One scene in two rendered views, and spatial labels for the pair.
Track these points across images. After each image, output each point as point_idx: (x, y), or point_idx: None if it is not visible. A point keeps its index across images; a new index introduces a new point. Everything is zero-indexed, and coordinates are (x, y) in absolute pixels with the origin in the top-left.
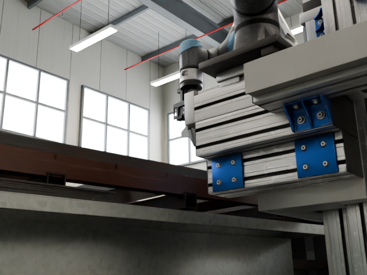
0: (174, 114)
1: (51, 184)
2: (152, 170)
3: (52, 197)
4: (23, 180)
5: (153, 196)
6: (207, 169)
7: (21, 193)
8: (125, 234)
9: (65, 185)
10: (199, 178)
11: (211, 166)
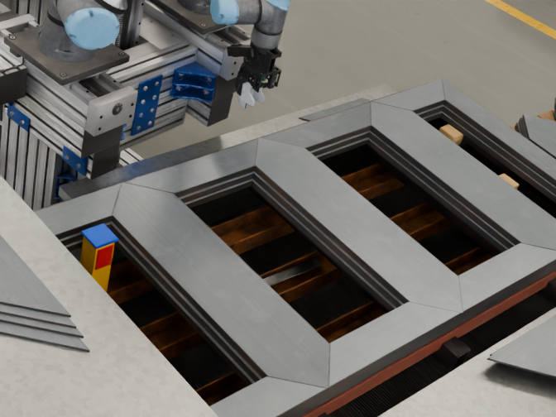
0: (277, 80)
1: (335, 106)
2: (284, 129)
3: (323, 103)
4: (348, 102)
5: (291, 222)
6: (231, 100)
7: (337, 98)
8: None
9: (328, 108)
10: (233, 146)
11: (228, 98)
